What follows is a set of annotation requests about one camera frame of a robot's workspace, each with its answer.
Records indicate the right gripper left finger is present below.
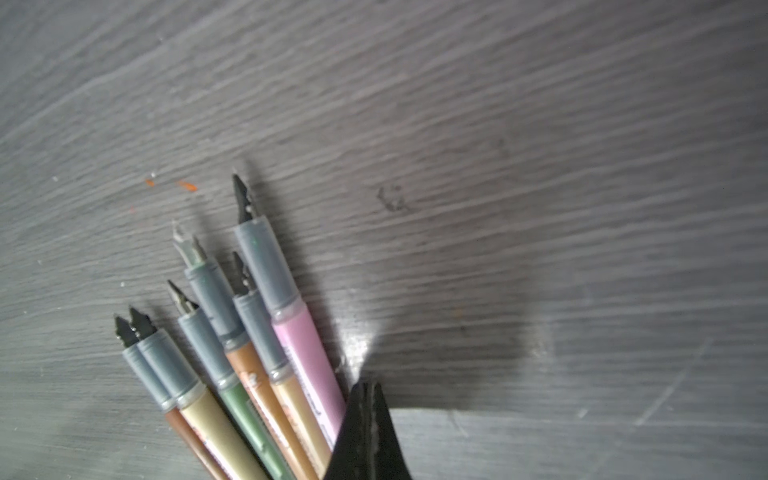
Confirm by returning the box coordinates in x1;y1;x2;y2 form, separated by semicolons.
324;381;371;480

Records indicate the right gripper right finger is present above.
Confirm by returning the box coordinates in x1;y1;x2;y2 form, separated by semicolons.
370;383;412;480

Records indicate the tan pen ochre cap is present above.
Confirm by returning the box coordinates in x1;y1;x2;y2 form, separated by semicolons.
232;252;331;479

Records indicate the pink pen purple cap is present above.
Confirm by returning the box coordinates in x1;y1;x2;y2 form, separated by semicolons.
232;174;346;448

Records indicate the cream pen brown cap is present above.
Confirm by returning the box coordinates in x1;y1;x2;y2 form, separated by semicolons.
129;307;268;479

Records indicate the green pen tan cap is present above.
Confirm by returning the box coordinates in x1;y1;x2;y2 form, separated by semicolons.
167;280;294;480

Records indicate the brown pen green cap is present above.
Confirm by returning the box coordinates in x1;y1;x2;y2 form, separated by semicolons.
114;315;228;480

